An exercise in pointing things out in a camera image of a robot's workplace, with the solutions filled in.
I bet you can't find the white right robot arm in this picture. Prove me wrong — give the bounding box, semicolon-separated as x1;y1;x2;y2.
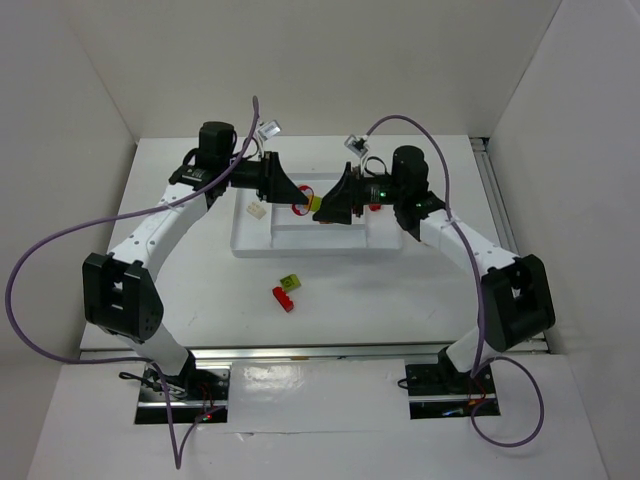
313;145;555;387

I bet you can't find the purple cable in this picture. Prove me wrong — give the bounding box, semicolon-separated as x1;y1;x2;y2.
364;115;545;446
4;96;262;471

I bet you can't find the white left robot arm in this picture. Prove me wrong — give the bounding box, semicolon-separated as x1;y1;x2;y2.
82;121;305;391

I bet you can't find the white lego brick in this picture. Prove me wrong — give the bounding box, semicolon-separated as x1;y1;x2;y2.
246;202;267;220

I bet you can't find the white compartment tray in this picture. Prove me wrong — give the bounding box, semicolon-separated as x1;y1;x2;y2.
230;189;403;258

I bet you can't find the aluminium rail right side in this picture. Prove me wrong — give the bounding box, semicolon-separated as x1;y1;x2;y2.
470;137;555;351

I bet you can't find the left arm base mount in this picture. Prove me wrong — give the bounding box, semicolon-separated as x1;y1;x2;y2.
118;365;231;425

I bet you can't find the red arch lego brick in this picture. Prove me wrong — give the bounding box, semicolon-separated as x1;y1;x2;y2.
291;183;316;216

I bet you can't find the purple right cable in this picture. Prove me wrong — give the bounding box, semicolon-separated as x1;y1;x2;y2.
364;115;545;446

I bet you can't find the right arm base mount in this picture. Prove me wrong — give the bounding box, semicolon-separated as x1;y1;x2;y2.
396;364;501;420

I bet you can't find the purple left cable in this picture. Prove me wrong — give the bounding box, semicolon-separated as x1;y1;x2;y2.
4;96;262;471

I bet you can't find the aluminium rail front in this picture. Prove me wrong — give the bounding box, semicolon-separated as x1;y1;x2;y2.
74;341;451;371

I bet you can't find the aluminium rail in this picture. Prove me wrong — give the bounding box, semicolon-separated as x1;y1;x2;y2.
470;137;555;351
74;341;451;371

